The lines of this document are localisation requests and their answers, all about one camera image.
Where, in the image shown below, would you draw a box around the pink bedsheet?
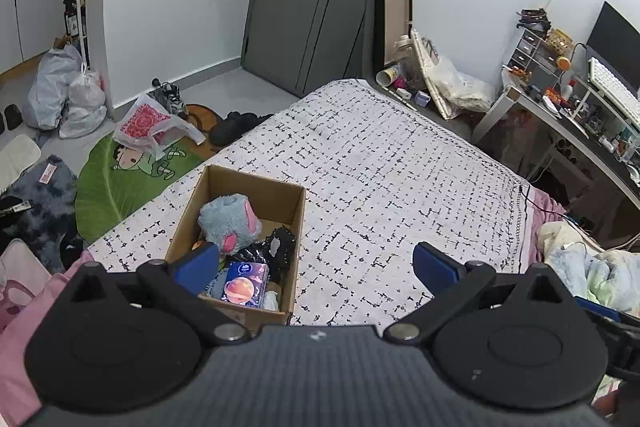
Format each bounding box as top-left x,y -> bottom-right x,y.
0,187 -> 568,425

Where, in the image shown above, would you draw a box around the pale crumpled quilt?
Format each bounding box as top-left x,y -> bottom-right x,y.
537,221 -> 640,314

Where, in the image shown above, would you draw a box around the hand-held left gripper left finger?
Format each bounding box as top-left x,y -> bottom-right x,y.
52,243 -> 253,347

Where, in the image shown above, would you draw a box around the white pink cushion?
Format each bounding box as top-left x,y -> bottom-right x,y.
0,239 -> 53,323

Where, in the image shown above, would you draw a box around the paper cup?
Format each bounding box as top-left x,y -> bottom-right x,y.
376,63 -> 403,88

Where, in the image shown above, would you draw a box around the wicker basket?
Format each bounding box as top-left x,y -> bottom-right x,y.
545,29 -> 573,55

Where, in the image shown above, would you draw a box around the clear plastic jar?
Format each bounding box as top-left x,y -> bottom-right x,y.
395,34 -> 421,72

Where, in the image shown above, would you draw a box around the white keyboard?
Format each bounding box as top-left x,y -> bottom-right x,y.
587,57 -> 640,128

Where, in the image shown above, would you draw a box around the desk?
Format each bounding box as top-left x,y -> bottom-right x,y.
470,67 -> 640,228

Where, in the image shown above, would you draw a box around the white cabinet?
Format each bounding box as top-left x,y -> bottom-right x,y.
0,0 -> 76,75

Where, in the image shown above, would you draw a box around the bed with patterned white sheet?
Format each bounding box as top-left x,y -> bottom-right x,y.
87,78 -> 533,328

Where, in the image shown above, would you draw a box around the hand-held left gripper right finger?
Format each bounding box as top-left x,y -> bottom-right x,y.
384,241 -> 581,343

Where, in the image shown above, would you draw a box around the clear plastic bag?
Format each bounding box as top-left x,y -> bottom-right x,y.
411,29 -> 496,120

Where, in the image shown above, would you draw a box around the grey pink plush toy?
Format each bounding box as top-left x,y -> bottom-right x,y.
198,193 -> 263,255

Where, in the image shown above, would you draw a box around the green leaf rug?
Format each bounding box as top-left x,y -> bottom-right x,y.
75,127 -> 211,245

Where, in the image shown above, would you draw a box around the cardboard box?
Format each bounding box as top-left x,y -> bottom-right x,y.
165,164 -> 307,333

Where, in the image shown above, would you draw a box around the red white plastic bag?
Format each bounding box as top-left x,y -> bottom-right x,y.
114,94 -> 207,161

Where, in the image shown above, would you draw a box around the grey door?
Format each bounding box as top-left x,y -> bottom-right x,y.
241,0 -> 416,98

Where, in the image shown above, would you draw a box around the black monitor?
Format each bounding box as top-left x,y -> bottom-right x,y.
585,1 -> 640,100

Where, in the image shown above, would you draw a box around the black lace scrunchie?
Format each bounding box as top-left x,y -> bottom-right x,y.
262,227 -> 297,270

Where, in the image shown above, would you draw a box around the blue tissue pack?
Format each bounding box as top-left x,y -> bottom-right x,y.
222,261 -> 271,309

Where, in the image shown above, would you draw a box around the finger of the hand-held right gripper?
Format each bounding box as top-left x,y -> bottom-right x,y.
575,297 -> 640,379

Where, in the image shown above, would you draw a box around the black cable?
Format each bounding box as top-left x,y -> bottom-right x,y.
520,184 -> 566,215

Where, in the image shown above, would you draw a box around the black shoes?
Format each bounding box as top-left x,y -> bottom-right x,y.
207,111 -> 273,146

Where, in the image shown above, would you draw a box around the grey drawer organizer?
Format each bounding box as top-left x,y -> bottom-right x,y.
510,27 -> 566,90

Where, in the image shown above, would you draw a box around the black white sneakers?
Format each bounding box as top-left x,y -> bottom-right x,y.
152,78 -> 190,115

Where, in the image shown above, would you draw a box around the blue grey fluffy rug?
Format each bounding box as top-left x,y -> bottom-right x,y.
0,154 -> 83,273

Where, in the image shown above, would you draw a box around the black item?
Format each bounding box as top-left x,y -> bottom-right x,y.
227,242 -> 273,268

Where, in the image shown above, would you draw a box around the dark bottle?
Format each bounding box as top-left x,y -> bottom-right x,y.
63,0 -> 78,38

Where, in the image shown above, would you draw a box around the large grey plastic bag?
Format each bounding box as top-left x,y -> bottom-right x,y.
22,44 -> 83,130

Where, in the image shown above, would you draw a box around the brown folded board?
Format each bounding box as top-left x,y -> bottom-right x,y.
367,0 -> 413,80

